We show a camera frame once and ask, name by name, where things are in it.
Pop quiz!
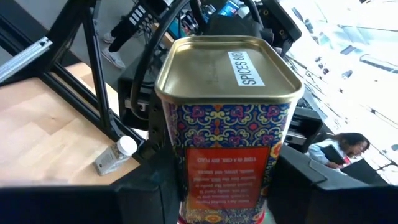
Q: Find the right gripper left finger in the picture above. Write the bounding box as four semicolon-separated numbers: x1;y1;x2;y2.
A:
111;93;181;224

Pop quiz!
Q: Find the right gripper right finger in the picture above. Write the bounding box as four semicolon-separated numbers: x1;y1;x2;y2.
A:
269;144;327;224

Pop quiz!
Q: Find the white-lid spice jar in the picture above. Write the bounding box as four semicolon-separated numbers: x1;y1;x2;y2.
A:
92;134;139;177

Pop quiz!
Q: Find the red patterned spice tin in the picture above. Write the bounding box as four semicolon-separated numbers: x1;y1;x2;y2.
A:
154;34;305;224

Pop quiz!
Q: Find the person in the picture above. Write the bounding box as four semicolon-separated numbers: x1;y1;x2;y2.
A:
101;0;150;70
306;132;371;171

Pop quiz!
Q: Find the silver aluminium bar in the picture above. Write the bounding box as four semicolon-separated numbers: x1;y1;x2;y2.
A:
0;36;53;84

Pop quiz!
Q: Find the laptop screen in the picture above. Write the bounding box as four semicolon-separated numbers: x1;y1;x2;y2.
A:
217;0;241;18

